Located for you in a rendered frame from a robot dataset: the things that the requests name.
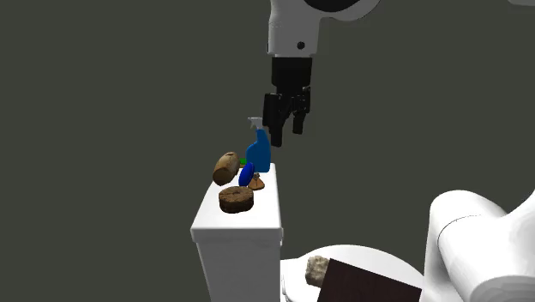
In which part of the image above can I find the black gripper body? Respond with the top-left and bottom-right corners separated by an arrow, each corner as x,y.
271,56 -> 314,101

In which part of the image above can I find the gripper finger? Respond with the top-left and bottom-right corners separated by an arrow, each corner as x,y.
292,85 -> 312,136
261,93 -> 292,148

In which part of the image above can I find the blue spray bottle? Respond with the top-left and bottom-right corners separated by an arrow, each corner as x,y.
245,116 -> 273,174

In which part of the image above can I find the blue disc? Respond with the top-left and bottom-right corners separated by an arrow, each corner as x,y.
237,161 -> 256,188

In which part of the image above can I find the small brown cone-shaped figure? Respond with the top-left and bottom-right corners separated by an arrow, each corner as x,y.
247,172 -> 266,191

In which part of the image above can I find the brown wooden barrel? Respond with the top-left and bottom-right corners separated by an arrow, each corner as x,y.
212,151 -> 242,187

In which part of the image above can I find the dark brown round block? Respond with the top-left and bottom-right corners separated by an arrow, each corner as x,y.
218,185 -> 255,214

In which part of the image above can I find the white toilet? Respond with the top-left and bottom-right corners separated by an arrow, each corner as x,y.
189,161 -> 425,302

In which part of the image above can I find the beige stone-like lump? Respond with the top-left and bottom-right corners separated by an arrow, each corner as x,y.
304,255 -> 331,289

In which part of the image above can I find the dark brown robot stand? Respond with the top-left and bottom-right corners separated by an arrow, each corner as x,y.
316,257 -> 424,302

